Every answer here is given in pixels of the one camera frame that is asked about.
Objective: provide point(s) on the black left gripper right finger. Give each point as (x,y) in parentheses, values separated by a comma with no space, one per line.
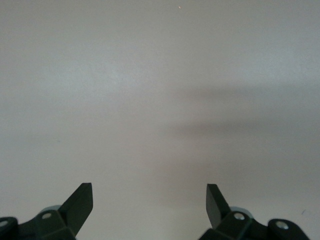
(216,208)

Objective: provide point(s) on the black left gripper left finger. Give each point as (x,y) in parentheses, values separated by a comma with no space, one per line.
(75,207)

